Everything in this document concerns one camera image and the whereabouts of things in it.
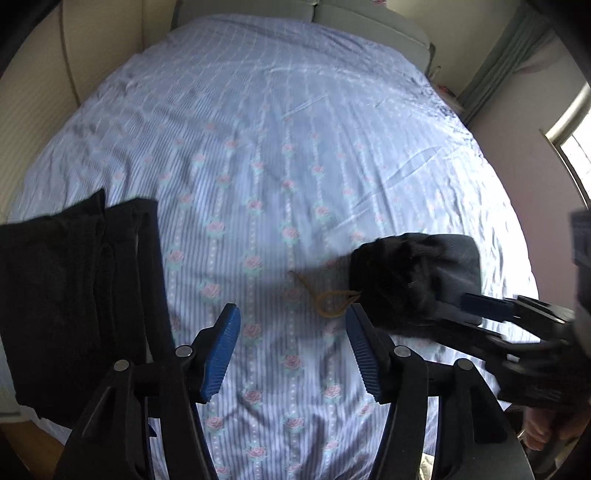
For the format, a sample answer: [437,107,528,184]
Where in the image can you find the person's right hand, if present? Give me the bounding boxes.
[524,408,562,451]

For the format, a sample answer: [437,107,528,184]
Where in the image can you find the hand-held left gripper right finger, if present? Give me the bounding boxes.
[345,303,533,480]

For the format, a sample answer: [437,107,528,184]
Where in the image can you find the green curtain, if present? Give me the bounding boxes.
[457,8,560,123]

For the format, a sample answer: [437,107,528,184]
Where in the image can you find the window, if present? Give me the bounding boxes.
[545,85,591,205]

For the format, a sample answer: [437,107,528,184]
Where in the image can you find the black fleece pants with drawstring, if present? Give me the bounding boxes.
[288,233,482,334]

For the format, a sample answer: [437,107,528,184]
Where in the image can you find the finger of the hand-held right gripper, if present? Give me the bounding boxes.
[461,292,579,341]
[433,302,542,371]

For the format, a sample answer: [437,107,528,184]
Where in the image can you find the folded black pants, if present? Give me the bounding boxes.
[0,188,175,429]

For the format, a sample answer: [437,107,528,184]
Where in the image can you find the bed with blue floral sheet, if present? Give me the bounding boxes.
[8,13,542,480]

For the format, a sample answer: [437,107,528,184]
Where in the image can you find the grey padded headboard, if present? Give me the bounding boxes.
[177,0,437,78]

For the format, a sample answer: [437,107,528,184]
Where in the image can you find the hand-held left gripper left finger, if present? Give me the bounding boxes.
[55,303,242,480]

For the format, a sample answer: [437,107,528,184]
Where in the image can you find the white nightstand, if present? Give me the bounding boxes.
[437,84,465,112]

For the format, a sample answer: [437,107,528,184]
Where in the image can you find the white wardrobe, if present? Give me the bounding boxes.
[0,0,182,223]

